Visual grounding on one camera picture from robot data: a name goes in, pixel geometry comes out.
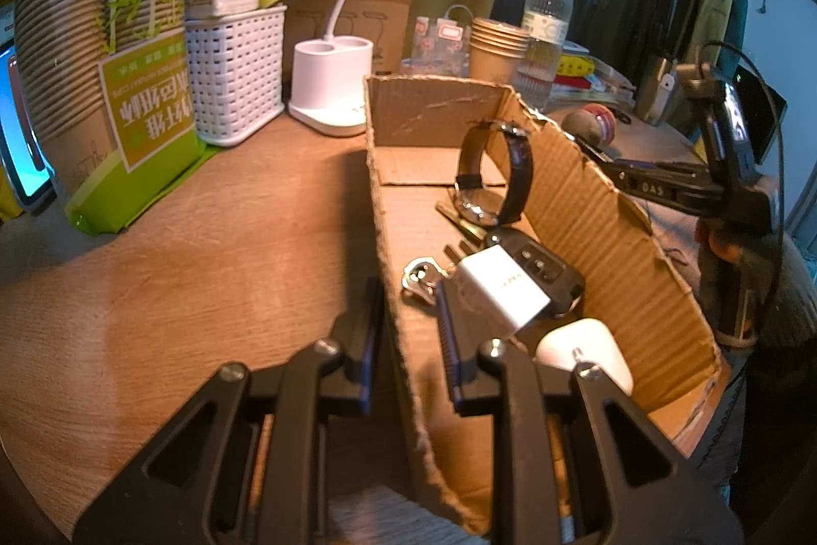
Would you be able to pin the white desk lamp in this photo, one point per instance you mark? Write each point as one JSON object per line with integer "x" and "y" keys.
{"x": 332, "y": 72}

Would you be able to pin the floral pouch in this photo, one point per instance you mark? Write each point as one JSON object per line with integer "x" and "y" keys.
{"x": 434, "y": 53}

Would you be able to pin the stack of brown paper cups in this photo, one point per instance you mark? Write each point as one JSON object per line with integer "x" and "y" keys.
{"x": 494, "y": 56}

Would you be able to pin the black monitor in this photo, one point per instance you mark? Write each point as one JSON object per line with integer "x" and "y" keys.
{"x": 769, "y": 117}

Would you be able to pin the white earbuds case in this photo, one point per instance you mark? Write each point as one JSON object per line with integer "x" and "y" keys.
{"x": 587, "y": 347}

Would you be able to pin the white tissue pack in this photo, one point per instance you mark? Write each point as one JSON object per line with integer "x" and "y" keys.
{"x": 223, "y": 0}

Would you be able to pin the clear water bottle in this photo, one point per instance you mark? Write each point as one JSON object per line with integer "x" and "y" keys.
{"x": 547, "y": 21}

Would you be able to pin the cardboard box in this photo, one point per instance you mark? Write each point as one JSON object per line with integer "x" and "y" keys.
{"x": 606, "y": 264}

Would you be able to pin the red tape roll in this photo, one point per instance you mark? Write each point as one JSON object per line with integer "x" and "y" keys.
{"x": 590, "y": 123}

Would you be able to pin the black wrist watch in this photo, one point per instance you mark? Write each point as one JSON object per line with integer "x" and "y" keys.
{"x": 520, "y": 168}

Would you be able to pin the person's right hand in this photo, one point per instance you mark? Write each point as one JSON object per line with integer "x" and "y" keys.
{"x": 721, "y": 245}

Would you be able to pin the green pack of paper cups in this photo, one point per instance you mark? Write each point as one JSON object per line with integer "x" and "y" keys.
{"x": 147, "y": 104}

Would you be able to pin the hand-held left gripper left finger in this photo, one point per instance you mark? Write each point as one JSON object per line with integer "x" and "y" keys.
{"x": 370, "y": 344}

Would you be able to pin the stack of books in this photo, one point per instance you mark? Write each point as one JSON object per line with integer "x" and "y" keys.
{"x": 593, "y": 76}

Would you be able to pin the bunch of keys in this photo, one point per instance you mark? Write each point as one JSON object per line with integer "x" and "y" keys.
{"x": 418, "y": 273}

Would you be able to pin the white charger plug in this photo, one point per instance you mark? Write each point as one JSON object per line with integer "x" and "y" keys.
{"x": 498, "y": 283}

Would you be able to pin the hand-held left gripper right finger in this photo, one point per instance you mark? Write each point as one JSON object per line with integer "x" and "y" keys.
{"x": 450, "y": 350}

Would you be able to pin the flat cardboard sheet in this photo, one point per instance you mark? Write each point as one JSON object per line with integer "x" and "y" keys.
{"x": 389, "y": 2}

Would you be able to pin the black car key fob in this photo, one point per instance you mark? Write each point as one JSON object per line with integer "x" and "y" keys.
{"x": 542, "y": 267}

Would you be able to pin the steel tumbler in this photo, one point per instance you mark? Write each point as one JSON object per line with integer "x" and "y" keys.
{"x": 654, "y": 88}

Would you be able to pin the white plastic basket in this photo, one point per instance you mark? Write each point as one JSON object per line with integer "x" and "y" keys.
{"x": 236, "y": 72}

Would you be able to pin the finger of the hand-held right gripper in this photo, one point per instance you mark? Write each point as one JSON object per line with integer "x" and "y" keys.
{"x": 657, "y": 190}
{"x": 664, "y": 168}

